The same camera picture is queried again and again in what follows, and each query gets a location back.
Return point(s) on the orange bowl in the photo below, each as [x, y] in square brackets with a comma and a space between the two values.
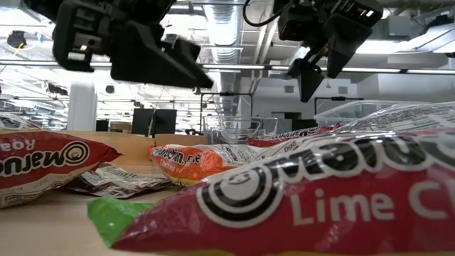
[177, 139]

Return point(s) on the large black monitor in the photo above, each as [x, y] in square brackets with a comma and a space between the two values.
[142, 121]

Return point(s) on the lime chili ramen packet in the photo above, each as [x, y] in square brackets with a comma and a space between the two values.
[320, 206]

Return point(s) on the small clear plastic bin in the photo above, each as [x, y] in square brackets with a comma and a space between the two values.
[234, 129]

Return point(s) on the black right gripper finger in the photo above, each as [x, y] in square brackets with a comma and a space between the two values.
[309, 80]
[343, 42]

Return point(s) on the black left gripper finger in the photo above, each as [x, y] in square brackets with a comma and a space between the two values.
[142, 60]
[186, 51]

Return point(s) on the silver seasoning wrapper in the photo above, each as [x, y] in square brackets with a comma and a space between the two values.
[117, 181]

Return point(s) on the large clear plastic bin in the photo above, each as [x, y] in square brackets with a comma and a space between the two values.
[352, 110]

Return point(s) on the red yellow ramen packet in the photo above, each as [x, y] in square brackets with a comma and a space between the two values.
[42, 160]

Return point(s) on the white pillar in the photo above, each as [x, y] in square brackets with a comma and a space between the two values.
[82, 106]

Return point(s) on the orange ramen packet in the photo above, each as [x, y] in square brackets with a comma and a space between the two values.
[192, 165]

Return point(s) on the orange plastic tray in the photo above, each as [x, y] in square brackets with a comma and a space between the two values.
[131, 149]

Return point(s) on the long ceiling light strip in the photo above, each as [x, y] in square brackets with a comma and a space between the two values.
[373, 70]

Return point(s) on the black metal frame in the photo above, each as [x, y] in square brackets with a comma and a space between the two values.
[227, 94]
[337, 98]

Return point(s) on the small black monitor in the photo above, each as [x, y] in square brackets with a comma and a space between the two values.
[102, 126]

